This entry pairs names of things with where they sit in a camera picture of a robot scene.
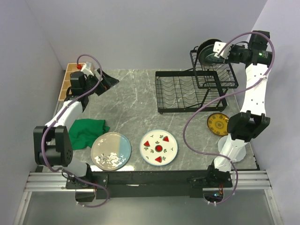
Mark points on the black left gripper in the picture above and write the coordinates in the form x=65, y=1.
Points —
x=103, y=87

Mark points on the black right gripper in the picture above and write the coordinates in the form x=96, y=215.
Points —
x=233, y=47

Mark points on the light blue patterned plate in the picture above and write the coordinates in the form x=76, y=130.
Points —
x=206, y=56

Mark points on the black ceramic plate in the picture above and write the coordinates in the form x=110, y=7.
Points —
x=205, y=43

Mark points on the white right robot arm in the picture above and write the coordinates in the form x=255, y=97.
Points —
x=252, y=118

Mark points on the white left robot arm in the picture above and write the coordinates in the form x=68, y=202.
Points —
x=52, y=144

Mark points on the wooden compartment box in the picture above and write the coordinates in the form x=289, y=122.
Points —
x=71, y=67

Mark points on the green cloth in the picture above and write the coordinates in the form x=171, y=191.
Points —
x=84, y=132

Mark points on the beige and blue plate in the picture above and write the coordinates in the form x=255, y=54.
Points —
x=111, y=151

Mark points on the yellow patterned glass plate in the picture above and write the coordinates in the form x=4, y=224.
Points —
x=217, y=123

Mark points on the watermelon pattern white plate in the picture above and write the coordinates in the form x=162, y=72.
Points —
x=158, y=147

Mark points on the pale blue scalloped plate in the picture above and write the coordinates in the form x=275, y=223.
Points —
x=241, y=153

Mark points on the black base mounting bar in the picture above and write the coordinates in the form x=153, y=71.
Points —
x=147, y=184

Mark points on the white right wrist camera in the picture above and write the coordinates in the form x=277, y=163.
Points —
x=222, y=50

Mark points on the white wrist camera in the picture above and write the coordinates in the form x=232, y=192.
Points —
x=87, y=68
x=222, y=50

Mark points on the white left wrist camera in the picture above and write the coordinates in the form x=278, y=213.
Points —
x=87, y=68

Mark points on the black wire dish rack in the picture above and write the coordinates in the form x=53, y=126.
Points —
x=188, y=90

